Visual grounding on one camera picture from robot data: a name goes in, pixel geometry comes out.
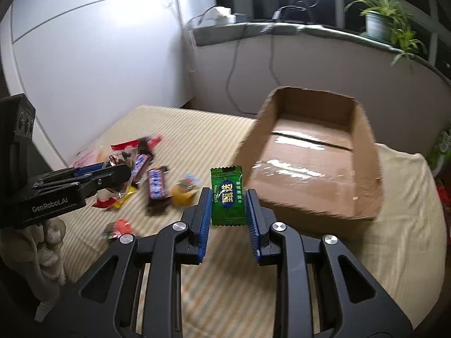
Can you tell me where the red jelly cup snack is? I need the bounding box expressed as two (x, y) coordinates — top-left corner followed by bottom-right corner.
(102, 219), (131, 243)

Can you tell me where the snickers bar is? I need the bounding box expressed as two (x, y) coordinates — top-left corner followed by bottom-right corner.
(131, 154), (154, 188)
(147, 166), (170, 215)

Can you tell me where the yellow jelly cup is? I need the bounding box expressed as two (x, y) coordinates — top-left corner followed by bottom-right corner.
(169, 173), (200, 208)

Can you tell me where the dark green candy packet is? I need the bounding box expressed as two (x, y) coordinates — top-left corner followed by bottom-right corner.
(210, 166), (246, 227)

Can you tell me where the brownie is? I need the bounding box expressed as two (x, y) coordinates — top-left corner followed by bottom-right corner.
(111, 135), (163, 155)

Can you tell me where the yellow candy packet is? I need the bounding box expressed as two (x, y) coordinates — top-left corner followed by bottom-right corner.
(112, 186), (138, 209)

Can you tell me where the white gloved left hand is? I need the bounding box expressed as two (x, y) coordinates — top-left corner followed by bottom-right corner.
(1, 217), (67, 323)

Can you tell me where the pink wrapped sandwich bread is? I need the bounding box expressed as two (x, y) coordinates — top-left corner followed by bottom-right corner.
(70, 143), (107, 167)

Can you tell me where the striped beige table cloth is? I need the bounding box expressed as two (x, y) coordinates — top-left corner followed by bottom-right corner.
(62, 103), (447, 337)

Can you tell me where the open cardboard box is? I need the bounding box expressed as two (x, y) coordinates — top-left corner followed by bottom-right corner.
(233, 86), (383, 229)

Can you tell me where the white cabinet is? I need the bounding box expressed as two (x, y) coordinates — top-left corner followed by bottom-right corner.
(1, 0), (192, 169)

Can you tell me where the grey window sill ledge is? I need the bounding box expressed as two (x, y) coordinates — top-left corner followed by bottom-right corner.
(190, 23), (450, 90)

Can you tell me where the potted spider plant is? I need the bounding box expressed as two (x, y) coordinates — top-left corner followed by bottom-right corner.
(344, 0), (428, 66)

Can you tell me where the black power cable left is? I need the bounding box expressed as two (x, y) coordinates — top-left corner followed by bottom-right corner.
(225, 37), (258, 118)

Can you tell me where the black power cable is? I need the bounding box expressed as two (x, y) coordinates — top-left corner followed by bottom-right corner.
(268, 5), (314, 87)
(225, 37), (258, 118)

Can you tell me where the black power cable right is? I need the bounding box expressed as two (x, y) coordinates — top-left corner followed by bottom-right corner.
(268, 5), (314, 87)

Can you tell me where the camera tripod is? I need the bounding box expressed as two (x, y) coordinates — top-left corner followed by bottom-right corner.
(280, 0), (320, 25)

